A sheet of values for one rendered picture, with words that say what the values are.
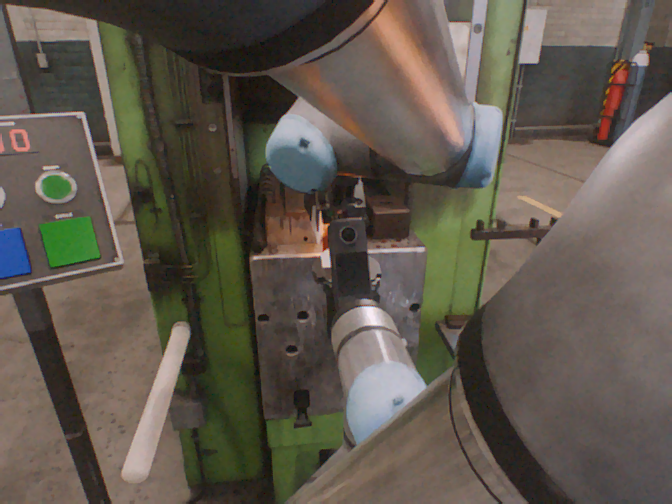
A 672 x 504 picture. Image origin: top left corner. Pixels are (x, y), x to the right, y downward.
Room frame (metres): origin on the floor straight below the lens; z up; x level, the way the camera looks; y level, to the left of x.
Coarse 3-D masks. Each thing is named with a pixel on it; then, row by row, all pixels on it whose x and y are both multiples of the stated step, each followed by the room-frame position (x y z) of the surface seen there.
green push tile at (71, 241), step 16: (48, 224) 0.65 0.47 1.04; (64, 224) 0.66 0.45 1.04; (80, 224) 0.67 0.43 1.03; (48, 240) 0.64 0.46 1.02; (64, 240) 0.65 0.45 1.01; (80, 240) 0.66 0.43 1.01; (96, 240) 0.67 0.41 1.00; (48, 256) 0.63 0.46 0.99; (64, 256) 0.64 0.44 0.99; (80, 256) 0.65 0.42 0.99; (96, 256) 0.66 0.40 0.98
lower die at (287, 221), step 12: (276, 180) 1.15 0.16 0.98; (276, 192) 1.03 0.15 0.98; (288, 192) 1.00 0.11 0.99; (276, 204) 0.94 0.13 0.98; (288, 204) 0.91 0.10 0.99; (300, 204) 0.91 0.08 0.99; (264, 216) 0.86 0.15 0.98; (276, 216) 0.86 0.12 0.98; (288, 216) 0.86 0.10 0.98; (300, 216) 0.86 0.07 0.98; (276, 228) 0.86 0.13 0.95; (288, 228) 0.86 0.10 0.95; (300, 228) 0.86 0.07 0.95; (276, 240) 0.86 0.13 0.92; (288, 240) 0.86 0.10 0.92; (300, 240) 0.86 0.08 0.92; (312, 240) 0.87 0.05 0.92
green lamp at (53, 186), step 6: (42, 180) 0.69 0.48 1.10; (48, 180) 0.70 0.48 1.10; (54, 180) 0.70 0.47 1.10; (60, 180) 0.70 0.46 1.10; (66, 180) 0.71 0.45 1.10; (42, 186) 0.69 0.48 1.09; (48, 186) 0.69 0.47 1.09; (54, 186) 0.69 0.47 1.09; (60, 186) 0.70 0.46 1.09; (66, 186) 0.70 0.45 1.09; (42, 192) 0.68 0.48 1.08; (48, 192) 0.69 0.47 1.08; (54, 192) 0.69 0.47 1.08; (60, 192) 0.69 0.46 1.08; (66, 192) 0.70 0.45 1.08; (54, 198) 0.68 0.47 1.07; (60, 198) 0.69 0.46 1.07
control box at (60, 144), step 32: (0, 128) 0.71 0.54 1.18; (32, 128) 0.73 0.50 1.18; (64, 128) 0.76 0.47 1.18; (0, 160) 0.69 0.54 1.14; (32, 160) 0.71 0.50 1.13; (64, 160) 0.73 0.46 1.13; (96, 160) 0.75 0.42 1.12; (0, 192) 0.66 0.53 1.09; (32, 192) 0.68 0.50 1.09; (96, 192) 0.72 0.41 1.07; (0, 224) 0.63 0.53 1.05; (32, 224) 0.65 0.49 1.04; (96, 224) 0.69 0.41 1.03; (32, 256) 0.62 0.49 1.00; (0, 288) 0.58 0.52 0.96; (32, 288) 0.64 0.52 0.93
